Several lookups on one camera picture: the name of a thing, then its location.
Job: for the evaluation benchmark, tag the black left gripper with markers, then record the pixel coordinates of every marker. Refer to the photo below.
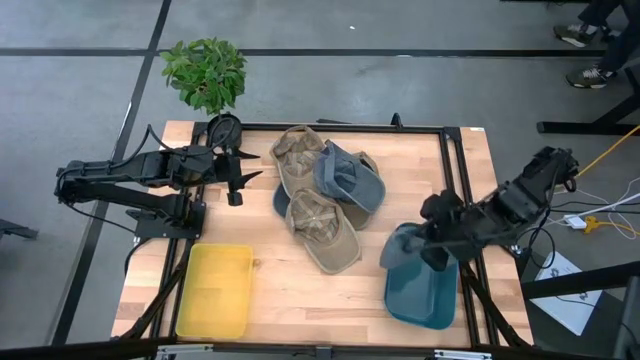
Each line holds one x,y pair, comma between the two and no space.
230,170

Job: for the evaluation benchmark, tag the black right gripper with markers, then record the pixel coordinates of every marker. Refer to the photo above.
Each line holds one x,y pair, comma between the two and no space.
445,225

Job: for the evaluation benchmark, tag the blue denim baseball cap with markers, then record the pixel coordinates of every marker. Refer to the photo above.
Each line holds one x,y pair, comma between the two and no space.
397,247
280,201
350,180

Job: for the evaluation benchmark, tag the tan baseball cap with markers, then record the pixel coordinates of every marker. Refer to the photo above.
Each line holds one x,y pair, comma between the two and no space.
297,155
322,230
361,217

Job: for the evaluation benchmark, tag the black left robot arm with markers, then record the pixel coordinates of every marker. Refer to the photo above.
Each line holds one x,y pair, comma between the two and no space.
125,170

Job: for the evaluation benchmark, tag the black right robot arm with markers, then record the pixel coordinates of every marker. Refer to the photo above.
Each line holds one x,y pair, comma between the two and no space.
520,200

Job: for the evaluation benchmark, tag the teal plastic bin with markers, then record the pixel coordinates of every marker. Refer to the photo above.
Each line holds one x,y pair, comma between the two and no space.
420,300

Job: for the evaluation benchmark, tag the potted green plant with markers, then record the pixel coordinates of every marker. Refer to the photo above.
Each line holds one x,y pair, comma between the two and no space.
207,75

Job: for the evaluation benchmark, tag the black clamp knob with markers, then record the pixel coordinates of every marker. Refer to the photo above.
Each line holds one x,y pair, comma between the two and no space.
396,120

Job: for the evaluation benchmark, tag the yellow plastic bin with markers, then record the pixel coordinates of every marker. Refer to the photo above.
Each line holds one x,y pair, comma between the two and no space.
215,290

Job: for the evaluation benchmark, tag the white power adapter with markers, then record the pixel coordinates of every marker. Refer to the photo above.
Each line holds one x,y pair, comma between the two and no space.
575,222

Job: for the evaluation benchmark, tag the black bar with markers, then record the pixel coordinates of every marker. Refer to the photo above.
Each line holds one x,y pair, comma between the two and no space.
575,285

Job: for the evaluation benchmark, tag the white paper sheet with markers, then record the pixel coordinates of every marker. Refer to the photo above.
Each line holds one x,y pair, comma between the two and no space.
570,312

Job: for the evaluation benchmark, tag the black desk foot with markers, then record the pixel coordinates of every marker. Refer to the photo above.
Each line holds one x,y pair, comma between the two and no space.
575,128

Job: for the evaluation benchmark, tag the person's shoe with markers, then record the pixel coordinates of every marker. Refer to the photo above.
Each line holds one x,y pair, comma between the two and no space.
572,35
590,78

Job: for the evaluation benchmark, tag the dark chair part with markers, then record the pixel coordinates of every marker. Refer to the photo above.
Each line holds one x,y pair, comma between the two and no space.
630,320

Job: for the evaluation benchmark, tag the grey stand foot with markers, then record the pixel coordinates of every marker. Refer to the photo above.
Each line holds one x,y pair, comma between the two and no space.
15,229

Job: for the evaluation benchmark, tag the person's leg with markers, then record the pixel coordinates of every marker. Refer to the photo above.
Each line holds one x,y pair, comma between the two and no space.
597,12
622,45

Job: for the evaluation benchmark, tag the black metal table frame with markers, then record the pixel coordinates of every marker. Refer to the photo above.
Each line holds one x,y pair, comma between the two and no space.
425,129

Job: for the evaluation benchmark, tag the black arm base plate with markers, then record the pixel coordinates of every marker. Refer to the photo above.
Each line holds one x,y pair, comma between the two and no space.
165,231

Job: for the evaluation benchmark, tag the silver metal bracket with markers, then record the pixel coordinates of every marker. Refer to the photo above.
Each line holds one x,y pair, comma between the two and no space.
462,355
185,350

